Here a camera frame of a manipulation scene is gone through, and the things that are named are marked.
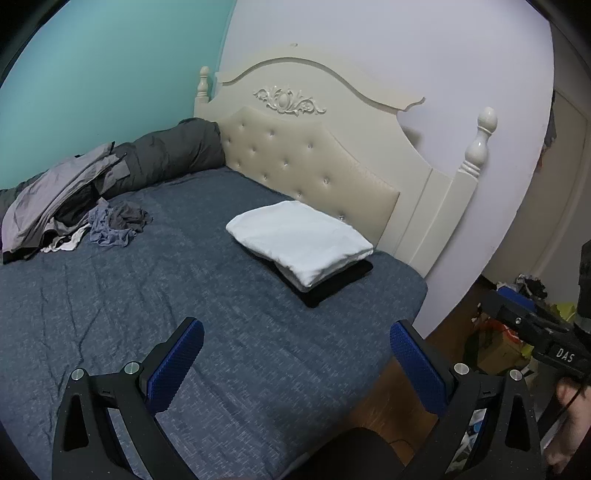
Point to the black and white garment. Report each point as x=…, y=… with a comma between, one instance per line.
x=67, y=243

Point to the dark grey rolled duvet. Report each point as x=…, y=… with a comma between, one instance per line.
x=193, y=145

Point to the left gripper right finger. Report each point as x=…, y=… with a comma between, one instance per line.
x=508, y=443

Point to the person's right hand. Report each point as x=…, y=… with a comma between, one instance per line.
x=572, y=432

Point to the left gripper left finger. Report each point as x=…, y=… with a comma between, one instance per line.
x=85, y=443

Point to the blue-grey crumpled garment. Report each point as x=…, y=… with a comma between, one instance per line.
x=116, y=225

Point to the cream tufted headboard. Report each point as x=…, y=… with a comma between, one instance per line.
x=314, y=127

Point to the grey shirt pile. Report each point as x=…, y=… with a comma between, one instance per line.
x=56, y=203

